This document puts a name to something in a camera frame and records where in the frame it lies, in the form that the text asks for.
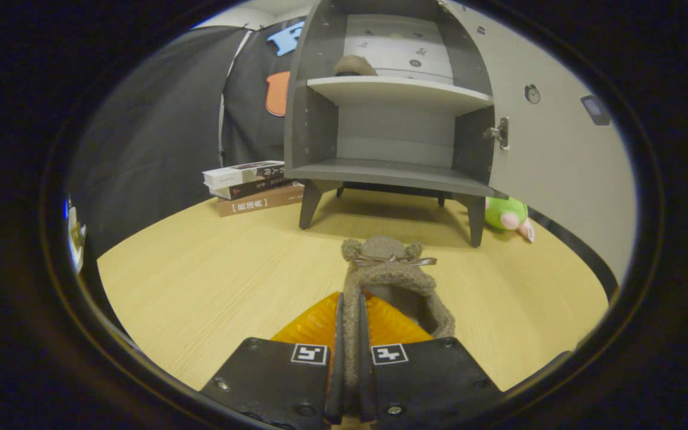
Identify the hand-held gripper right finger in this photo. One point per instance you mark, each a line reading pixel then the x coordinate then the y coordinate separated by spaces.
pixel 366 382

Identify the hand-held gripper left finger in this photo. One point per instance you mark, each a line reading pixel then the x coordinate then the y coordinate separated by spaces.
pixel 337 370

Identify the brown fuzzy shoe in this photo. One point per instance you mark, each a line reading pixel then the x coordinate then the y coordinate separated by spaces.
pixel 389 275
pixel 356 64

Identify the grey shoe cabinet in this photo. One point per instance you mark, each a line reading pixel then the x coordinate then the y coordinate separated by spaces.
pixel 392 134

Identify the brown book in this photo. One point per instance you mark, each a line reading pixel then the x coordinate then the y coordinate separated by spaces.
pixel 260 203

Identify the black book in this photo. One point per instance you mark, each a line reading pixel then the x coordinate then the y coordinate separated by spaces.
pixel 254 188

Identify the green plush toy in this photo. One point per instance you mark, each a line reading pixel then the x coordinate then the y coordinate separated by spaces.
pixel 502 212

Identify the cluttered white side table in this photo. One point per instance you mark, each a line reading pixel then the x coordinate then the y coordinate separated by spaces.
pixel 75 239

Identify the black backdrop cloth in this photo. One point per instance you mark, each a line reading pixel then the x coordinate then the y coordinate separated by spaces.
pixel 159 137

